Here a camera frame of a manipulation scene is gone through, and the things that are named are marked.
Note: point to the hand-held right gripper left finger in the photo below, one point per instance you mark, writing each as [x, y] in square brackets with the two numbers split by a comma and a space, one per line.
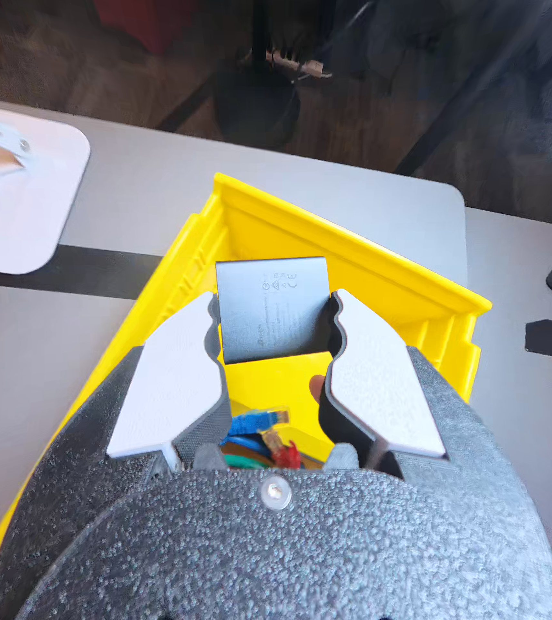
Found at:
[169, 387]

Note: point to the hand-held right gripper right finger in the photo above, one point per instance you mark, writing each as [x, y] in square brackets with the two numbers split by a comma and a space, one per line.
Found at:
[377, 387]

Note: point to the dark grey ethernet adapter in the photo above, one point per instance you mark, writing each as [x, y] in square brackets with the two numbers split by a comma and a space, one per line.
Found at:
[271, 310]

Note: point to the yellow plastic bin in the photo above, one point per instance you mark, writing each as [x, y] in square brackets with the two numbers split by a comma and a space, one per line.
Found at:
[353, 261]

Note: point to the person's right hand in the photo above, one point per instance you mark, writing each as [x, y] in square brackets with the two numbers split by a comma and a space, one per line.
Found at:
[315, 387]

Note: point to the white document stand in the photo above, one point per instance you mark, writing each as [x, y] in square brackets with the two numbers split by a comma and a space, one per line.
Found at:
[29, 208]

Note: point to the power strip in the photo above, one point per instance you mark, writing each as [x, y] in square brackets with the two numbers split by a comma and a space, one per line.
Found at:
[298, 64]

